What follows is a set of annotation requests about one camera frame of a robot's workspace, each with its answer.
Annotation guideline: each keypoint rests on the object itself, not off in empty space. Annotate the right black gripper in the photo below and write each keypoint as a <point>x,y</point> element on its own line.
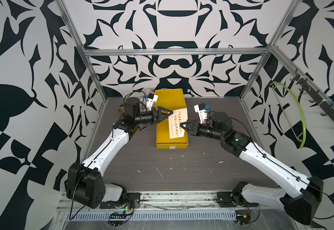
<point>190,130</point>

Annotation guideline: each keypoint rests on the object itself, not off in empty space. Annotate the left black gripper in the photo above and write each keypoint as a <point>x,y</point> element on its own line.
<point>159,118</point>

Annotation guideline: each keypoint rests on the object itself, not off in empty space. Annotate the beige postcard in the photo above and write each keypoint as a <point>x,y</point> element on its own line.
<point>179,116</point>

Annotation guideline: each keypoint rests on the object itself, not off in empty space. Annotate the yellow plastic drawer cabinet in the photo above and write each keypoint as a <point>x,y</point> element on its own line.
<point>172,99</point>

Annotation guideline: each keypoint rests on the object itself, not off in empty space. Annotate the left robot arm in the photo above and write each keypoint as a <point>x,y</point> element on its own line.
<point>85,183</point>

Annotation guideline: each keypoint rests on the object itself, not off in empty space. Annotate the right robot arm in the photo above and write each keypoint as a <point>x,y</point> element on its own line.
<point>297,194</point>

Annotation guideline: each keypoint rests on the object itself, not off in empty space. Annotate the brown plaid cloth item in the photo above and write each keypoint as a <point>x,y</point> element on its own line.
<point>121,109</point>

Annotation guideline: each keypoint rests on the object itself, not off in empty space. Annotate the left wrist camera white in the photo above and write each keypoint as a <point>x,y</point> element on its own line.
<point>150,101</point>

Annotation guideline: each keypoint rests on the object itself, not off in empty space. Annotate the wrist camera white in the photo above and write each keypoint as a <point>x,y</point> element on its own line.
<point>202,111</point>
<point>150,101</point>

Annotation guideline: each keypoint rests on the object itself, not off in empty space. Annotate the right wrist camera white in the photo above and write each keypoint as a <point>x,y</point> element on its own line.
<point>202,111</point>

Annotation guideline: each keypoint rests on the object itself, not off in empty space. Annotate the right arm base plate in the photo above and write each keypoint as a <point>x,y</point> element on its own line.
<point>232,199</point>

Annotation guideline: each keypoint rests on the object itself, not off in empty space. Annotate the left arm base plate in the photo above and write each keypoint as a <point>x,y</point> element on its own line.
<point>127,198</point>

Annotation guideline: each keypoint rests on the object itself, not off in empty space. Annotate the black wall hook rack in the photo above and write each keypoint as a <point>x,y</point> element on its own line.
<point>318,97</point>

